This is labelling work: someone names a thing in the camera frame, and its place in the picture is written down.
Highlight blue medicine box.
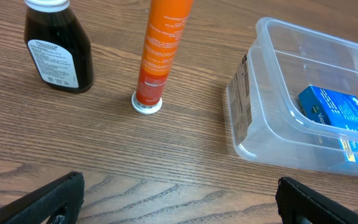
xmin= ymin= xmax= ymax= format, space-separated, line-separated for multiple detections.
xmin=298 ymin=85 xmax=358 ymax=163

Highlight clear plastic container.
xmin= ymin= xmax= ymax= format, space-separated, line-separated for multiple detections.
xmin=227 ymin=17 xmax=358 ymax=176

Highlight dark syrup bottle white cap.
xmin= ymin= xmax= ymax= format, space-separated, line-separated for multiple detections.
xmin=24 ymin=0 xmax=94 ymax=93

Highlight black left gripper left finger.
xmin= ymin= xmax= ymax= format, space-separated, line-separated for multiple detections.
xmin=0 ymin=172 xmax=85 ymax=224

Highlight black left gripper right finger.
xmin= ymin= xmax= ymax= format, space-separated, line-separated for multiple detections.
xmin=275 ymin=177 xmax=358 ymax=224

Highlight orange tablet tube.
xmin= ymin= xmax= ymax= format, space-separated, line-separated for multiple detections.
xmin=131 ymin=0 xmax=193 ymax=115

